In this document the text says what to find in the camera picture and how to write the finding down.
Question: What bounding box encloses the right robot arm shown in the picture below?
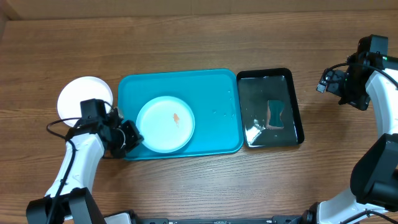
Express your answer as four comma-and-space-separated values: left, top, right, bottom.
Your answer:
295, 35, 397, 224

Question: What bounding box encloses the white plate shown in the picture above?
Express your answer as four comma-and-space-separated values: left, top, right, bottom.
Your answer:
57, 77, 113, 119

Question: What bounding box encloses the black plastic tray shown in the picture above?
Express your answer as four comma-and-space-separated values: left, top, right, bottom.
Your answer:
236, 68, 305, 148

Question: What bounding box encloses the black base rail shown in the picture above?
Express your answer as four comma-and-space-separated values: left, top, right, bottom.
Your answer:
104, 210, 312, 224

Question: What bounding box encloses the light blue plate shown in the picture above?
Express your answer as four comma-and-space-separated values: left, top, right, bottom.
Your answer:
136, 96, 195, 153

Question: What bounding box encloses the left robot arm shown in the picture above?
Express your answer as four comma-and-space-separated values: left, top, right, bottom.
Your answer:
26, 99, 143, 224

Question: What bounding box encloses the green scrubbing sponge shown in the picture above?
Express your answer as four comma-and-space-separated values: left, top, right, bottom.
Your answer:
266, 100, 284, 129

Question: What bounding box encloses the teal plastic tray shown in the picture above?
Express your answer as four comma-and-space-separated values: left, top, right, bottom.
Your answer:
118, 69, 243, 161

